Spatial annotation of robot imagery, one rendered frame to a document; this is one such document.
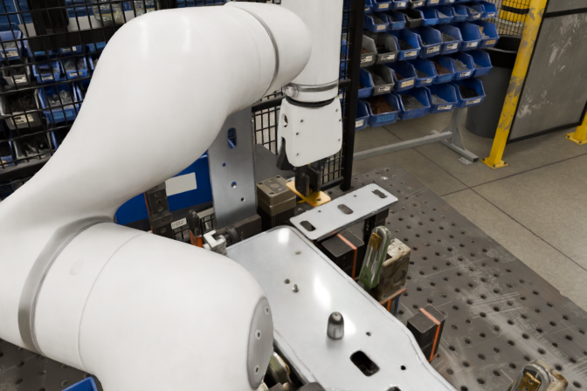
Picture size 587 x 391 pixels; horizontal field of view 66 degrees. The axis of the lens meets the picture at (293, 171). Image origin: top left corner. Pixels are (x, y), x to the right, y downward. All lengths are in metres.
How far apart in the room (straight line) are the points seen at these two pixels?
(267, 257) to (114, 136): 0.77
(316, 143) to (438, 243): 0.96
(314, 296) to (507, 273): 0.78
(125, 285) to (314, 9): 0.43
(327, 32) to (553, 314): 1.09
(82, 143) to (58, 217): 0.06
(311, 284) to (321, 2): 0.57
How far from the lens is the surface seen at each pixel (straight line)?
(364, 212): 1.16
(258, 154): 1.34
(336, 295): 0.94
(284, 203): 1.14
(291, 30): 0.46
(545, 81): 3.63
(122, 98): 0.29
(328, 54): 0.64
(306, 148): 0.69
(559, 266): 2.83
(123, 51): 0.30
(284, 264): 1.00
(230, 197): 1.08
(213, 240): 0.74
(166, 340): 0.29
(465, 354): 1.30
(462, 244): 1.62
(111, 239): 0.33
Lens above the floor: 1.69
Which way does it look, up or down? 31 degrees down
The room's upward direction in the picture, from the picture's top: straight up
